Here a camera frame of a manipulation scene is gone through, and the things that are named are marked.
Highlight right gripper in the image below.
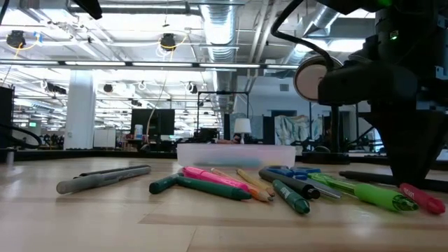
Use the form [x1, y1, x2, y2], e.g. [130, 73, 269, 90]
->
[317, 52, 448, 186]

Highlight black pen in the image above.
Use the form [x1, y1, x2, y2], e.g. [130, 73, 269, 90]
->
[73, 164, 151, 179]
[258, 168, 321, 201]
[337, 169, 448, 193]

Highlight red marker pen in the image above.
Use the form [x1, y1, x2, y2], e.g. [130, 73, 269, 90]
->
[398, 182, 447, 216]

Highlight green mechanical pencil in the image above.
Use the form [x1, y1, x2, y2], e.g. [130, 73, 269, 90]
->
[307, 171, 420, 213]

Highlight blue-handled scissors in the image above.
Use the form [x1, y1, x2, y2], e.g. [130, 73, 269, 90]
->
[265, 164, 343, 200]

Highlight dark green crayon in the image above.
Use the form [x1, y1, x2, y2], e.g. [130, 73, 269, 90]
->
[272, 178, 312, 216]
[176, 176, 253, 202]

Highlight orange pencil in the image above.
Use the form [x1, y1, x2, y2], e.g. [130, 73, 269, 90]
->
[211, 167, 274, 203]

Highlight yellow pencil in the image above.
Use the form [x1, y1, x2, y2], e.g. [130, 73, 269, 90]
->
[235, 168, 277, 197]

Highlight gray marker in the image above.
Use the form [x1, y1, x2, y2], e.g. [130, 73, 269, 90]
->
[55, 165, 152, 195]

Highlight pink highlighter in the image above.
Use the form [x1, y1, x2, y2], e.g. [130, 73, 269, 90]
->
[181, 166, 251, 193]

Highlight pink-lidded clear supply box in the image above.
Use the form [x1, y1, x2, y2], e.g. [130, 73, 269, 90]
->
[176, 143, 298, 170]

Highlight long ceiling light strip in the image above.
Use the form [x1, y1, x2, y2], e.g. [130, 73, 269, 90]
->
[0, 59, 300, 71]

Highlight white column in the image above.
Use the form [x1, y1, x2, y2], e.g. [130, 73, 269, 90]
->
[64, 69, 97, 151]

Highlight patterned cloth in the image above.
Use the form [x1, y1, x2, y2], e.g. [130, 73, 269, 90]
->
[274, 114, 325, 146]

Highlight black desk lamp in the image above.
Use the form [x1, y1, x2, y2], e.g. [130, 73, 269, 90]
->
[293, 54, 351, 165]

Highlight white cabinet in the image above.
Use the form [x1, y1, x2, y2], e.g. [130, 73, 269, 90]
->
[92, 127, 117, 149]

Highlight black monitor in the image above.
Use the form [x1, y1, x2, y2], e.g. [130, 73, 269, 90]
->
[130, 108, 176, 141]

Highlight black cabinet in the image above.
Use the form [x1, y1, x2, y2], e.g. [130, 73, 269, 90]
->
[0, 86, 15, 151]

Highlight white table lamp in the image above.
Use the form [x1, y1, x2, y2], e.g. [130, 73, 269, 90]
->
[233, 118, 253, 145]

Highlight black ceiling cord reel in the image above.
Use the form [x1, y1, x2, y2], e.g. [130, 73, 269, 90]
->
[159, 32, 178, 52]
[6, 29, 27, 50]

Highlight silver ventilation duct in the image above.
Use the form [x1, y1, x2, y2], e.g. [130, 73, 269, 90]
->
[197, 0, 242, 115]
[285, 3, 339, 66]

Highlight black curved cable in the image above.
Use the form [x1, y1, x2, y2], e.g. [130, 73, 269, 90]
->
[0, 122, 42, 150]

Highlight black aluminium table frame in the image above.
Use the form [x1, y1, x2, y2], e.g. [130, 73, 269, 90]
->
[0, 148, 448, 172]

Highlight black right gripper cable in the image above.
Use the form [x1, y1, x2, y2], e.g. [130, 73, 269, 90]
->
[269, 0, 335, 73]

